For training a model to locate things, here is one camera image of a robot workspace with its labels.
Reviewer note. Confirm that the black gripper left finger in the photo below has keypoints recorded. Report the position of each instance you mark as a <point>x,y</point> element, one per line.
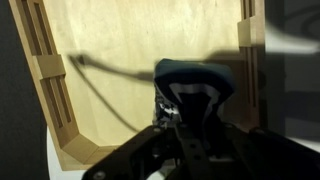
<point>168,115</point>

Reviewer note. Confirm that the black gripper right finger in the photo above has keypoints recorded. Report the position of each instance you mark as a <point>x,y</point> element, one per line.
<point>221,118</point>

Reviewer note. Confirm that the blue cube-shaped soft box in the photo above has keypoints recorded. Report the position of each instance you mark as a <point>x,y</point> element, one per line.
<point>193,86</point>

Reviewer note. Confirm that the light wooden tray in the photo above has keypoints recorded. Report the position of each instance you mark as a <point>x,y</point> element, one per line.
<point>133,66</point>

